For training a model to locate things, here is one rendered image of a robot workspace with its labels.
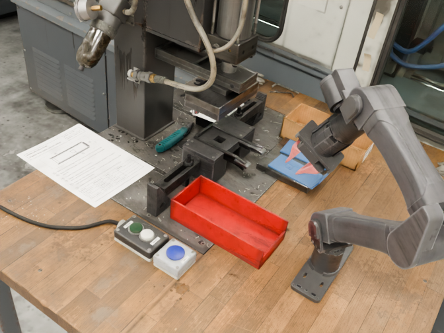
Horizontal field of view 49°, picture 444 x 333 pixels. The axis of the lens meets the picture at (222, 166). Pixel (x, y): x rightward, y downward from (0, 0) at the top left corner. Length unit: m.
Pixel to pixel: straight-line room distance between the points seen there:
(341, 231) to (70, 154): 0.75
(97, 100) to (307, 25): 1.36
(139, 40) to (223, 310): 0.68
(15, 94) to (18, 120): 0.32
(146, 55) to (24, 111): 2.06
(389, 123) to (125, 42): 0.73
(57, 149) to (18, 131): 1.70
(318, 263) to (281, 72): 0.95
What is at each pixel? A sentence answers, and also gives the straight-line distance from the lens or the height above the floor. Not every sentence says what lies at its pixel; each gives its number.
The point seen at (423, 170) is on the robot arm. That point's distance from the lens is 0.81.
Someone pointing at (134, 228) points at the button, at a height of 0.94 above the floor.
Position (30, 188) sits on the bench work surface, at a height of 0.90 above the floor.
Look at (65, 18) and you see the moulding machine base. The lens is 2.69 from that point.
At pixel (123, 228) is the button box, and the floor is 0.93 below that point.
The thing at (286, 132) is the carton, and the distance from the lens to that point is 1.47.
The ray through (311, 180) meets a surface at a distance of 1.31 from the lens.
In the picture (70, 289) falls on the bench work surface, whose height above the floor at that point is 0.90.
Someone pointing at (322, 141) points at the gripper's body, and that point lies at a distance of 0.95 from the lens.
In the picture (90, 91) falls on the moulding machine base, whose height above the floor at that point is 0.34.
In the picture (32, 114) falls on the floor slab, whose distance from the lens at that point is 3.22.
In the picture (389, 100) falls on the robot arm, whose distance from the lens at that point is 0.87.
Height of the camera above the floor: 1.73
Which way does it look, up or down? 38 degrees down
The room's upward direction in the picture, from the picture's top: 8 degrees clockwise
